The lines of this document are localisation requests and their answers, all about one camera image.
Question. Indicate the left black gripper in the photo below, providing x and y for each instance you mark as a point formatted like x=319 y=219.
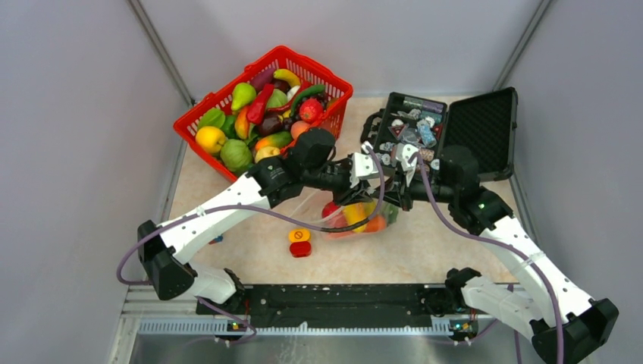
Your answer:
x=356 y=194

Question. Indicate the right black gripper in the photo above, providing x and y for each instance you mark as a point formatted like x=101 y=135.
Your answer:
x=403 y=196

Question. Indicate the red toy apple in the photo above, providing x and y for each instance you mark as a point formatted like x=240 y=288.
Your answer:
x=332 y=216

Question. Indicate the yellow orange toy mango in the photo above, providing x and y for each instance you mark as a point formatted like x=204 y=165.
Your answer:
x=354 y=214

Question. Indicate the orange toy carrot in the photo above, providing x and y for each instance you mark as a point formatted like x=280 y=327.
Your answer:
x=378 y=223

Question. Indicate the clear zip top bag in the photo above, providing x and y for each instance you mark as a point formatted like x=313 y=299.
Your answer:
x=318 y=209

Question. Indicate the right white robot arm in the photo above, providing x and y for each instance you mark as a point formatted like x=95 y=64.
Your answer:
x=563 y=323

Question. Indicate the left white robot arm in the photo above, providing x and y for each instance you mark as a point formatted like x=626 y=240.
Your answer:
x=166 y=250

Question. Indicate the poker chips row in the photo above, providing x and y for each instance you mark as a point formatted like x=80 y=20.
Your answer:
x=408 y=120

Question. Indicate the yellow and red button toy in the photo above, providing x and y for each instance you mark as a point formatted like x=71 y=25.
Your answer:
x=300 y=245

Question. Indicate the green toy cucumber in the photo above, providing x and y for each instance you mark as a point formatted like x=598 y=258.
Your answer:
x=309 y=92

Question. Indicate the red toy chili pepper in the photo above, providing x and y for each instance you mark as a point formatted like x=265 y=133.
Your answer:
x=255 y=112

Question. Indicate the black open case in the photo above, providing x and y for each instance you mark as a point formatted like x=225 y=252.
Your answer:
x=486 y=125

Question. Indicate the green toy pear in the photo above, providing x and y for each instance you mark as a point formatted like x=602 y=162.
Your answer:
x=242 y=95

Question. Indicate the yellow toy lemon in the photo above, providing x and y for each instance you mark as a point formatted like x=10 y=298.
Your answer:
x=211 y=139

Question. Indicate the red plastic basket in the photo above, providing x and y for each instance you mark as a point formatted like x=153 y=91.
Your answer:
x=279 y=57

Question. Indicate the red blue building block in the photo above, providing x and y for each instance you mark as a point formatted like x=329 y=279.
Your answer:
x=217 y=239

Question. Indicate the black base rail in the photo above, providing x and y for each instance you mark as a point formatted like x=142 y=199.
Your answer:
x=350 y=306

